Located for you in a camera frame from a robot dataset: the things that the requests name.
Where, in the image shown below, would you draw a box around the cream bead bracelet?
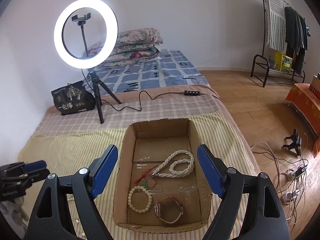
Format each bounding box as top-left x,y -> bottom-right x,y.
127,185 -> 153,214

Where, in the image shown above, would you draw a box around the braided pearl necklace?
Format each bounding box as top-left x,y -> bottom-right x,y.
151,149 -> 195,179

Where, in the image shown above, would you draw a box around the red strap wristwatch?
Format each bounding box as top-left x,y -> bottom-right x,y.
154,196 -> 184,224

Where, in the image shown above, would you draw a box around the red string pendant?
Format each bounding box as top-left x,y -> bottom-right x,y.
134,165 -> 157,190

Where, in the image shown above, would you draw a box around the white gloved left hand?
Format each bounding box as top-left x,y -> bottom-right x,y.
1,197 -> 29,228

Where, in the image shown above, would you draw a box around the yellow striped cloth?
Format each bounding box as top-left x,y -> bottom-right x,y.
18,111 -> 260,239

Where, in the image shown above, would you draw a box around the cardboard box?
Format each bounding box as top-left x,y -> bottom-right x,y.
113,119 -> 212,233

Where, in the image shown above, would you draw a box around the beige plaid blanket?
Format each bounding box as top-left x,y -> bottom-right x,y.
35,84 -> 262,176

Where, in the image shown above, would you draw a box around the black snack bag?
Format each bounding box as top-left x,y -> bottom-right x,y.
51,81 -> 95,115

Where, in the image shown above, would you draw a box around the black tripod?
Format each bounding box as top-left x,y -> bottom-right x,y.
87,70 -> 122,124

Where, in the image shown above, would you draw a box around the blue checkered bedsheet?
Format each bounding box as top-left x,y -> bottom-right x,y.
95,50 -> 209,94

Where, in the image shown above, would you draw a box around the orange covered furniture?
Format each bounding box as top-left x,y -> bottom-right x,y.
285,76 -> 320,135

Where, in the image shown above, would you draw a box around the black clothes rack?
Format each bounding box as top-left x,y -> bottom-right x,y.
250,0 -> 306,88

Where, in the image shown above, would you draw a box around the yellow box on rack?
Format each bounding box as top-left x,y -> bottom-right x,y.
274,51 -> 292,73

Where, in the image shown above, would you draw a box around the folded floral quilts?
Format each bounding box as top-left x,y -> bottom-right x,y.
103,28 -> 163,67

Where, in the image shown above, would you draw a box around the dark hanging clothes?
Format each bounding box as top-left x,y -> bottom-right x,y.
285,7 -> 311,74

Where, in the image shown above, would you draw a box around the striped hanging towel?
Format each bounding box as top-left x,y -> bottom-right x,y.
264,0 -> 286,54

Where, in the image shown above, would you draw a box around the white power strip with cables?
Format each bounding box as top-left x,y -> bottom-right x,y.
250,142 -> 309,225

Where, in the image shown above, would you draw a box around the black power cable with remote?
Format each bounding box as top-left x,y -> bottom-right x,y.
81,68 -> 220,112

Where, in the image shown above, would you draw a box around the white ring light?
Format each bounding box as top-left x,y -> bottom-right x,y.
53,0 -> 119,69

